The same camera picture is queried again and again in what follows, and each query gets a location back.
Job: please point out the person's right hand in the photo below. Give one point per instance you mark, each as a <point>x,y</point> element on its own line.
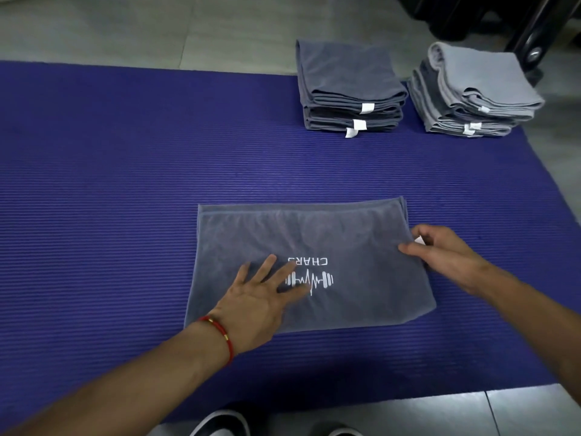
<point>449,258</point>

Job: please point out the person's left hand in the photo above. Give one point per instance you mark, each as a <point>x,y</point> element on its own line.
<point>249,313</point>

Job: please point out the purple ribbed mat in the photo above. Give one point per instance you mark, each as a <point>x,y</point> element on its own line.
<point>91,177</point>

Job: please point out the person's right forearm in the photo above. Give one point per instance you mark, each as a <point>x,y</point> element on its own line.
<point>535,322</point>

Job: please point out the person's left forearm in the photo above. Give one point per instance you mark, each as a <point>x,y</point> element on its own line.
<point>127,385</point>

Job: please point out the black and white sneaker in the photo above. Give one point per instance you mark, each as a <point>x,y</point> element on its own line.
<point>220,424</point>
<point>345,432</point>

